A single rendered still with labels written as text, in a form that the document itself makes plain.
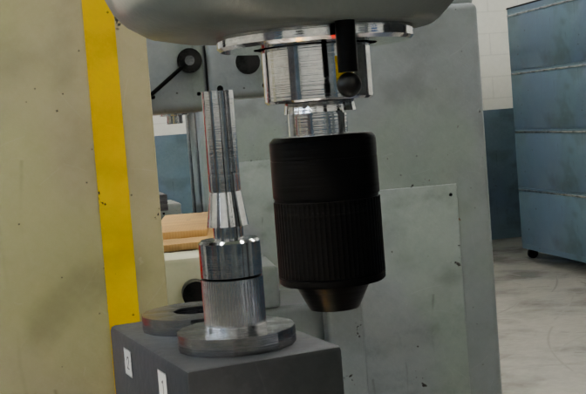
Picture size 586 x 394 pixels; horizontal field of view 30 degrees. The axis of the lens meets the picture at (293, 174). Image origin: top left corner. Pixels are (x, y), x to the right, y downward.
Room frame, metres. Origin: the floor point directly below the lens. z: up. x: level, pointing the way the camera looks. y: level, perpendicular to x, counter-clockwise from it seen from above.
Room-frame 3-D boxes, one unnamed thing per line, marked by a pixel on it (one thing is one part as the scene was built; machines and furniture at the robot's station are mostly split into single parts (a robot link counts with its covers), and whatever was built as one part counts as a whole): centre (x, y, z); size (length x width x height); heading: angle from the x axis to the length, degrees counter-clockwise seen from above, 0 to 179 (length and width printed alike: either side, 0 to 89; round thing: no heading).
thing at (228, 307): (0.82, 0.05, 1.15); 0.05 x 0.05 x 0.06
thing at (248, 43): (0.48, -0.01, 1.31); 0.09 x 0.09 x 0.01
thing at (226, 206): (0.82, 0.05, 1.24); 0.03 x 0.03 x 0.11
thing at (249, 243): (0.82, 0.05, 1.18); 0.05 x 0.05 x 0.01
